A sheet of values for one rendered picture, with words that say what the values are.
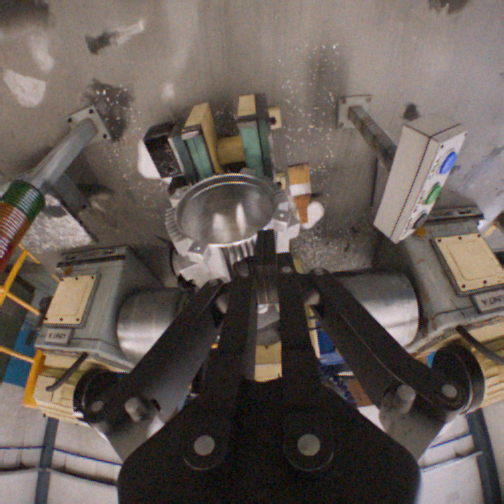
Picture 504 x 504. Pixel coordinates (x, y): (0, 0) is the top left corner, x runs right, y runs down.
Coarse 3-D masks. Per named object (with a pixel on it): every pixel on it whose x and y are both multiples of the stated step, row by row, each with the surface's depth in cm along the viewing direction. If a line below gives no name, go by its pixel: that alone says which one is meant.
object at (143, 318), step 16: (160, 288) 70; (176, 288) 68; (128, 304) 64; (144, 304) 63; (160, 304) 62; (176, 304) 61; (128, 320) 61; (144, 320) 60; (160, 320) 59; (128, 336) 59; (144, 336) 59; (128, 352) 60; (144, 352) 59
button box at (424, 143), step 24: (432, 120) 22; (408, 144) 23; (432, 144) 20; (456, 144) 21; (408, 168) 25; (432, 168) 22; (384, 192) 30; (408, 192) 26; (384, 216) 32; (408, 216) 28
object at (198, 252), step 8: (248, 168) 40; (176, 192) 38; (184, 192) 38; (176, 200) 37; (280, 216) 33; (288, 216) 33; (280, 224) 33; (288, 224) 34; (192, 248) 30; (200, 248) 30; (208, 248) 31; (192, 256) 31; (200, 256) 30; (208, 256) 31
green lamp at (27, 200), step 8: (16, 184) 26; (24, 184) 27; (8, 192) 25; (16, 192) 26; (24, 192) 26; (32, 192) 28; (0, 200) 24; (8, 200) 24; (16, 200) 25; (24, 200) 26; (32, 200) 27; (40, 200) 29; (24, 208) 26; (32, 208) 28; (40, 208) 30; (32, 216) 28
